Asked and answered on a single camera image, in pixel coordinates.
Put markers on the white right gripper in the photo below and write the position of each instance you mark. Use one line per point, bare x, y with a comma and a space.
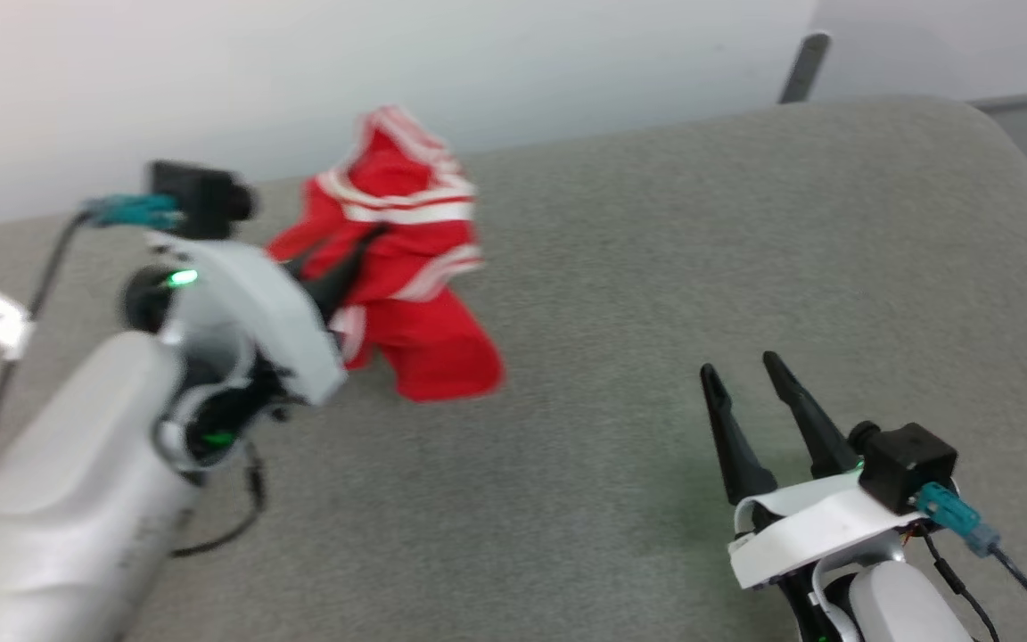
808, 526

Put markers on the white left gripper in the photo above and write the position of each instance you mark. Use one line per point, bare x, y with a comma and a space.
255, 303

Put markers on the red garment with white stripes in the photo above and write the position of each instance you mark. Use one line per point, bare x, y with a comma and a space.
415, 303

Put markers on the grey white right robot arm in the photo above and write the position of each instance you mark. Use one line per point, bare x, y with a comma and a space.
897, 606

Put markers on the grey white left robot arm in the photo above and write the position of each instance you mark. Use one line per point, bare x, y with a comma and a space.
59, 499

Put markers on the grey fabric sofa cushion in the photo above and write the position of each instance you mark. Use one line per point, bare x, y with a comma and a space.
656, 267

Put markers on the light grey partition panel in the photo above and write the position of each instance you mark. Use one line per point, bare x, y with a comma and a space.
950, 45

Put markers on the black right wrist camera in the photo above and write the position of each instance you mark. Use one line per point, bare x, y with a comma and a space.
910, 464

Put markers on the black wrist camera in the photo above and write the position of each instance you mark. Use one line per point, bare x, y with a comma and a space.
910, 464
197, 198

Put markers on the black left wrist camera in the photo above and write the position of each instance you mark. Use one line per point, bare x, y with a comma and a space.
197, 198

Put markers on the teal right camera connector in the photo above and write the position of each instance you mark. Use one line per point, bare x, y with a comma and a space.
955, 517

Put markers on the teal camera connector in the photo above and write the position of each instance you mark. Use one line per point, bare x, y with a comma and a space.
955, 517
135, 210

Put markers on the teal left camera connector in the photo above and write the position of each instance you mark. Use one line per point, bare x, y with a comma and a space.
135, 210

